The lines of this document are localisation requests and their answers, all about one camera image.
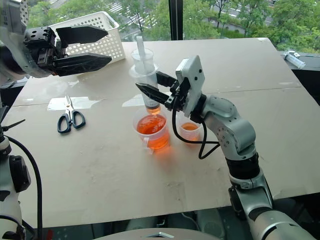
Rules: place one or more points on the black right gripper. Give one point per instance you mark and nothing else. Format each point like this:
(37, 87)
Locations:
(178, 95)

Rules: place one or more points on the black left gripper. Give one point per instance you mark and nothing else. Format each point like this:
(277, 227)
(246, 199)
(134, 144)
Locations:
(40, 47)

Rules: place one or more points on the large clear plastic syringe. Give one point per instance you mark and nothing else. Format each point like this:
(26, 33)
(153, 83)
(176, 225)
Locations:
(145, 67)

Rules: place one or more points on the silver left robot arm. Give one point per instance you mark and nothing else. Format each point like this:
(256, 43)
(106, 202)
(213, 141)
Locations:
(7, 200)

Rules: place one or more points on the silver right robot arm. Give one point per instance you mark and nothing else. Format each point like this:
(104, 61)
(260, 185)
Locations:
(235, 130)

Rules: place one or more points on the large cup with red liquid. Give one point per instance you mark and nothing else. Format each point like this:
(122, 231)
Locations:
(152, 130)

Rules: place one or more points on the small cup with red liquid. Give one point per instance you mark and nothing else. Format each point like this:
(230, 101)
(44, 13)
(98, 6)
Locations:
(190, 130)

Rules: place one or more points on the small clear syringe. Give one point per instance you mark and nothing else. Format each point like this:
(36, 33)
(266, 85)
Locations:
(295, 60)

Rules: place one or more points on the white perforated plastic basket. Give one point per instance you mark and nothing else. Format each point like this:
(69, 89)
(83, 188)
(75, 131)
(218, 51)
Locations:
(110, 45)

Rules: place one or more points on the black side table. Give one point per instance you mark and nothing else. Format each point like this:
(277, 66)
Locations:
(307, 75)

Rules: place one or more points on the grey rounded shape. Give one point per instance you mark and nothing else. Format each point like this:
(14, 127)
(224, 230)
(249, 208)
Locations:
(160, 235)

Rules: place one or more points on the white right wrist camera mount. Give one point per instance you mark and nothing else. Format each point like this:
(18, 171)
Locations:
(192, 75)

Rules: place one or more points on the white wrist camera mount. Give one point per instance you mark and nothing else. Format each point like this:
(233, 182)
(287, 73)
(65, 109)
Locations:
(17, 57)
(192, 75)

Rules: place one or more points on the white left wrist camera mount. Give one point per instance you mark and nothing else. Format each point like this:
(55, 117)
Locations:
(17, 57)

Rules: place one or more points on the black window frame post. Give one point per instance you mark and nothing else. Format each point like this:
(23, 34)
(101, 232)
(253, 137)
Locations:
(176, 20)

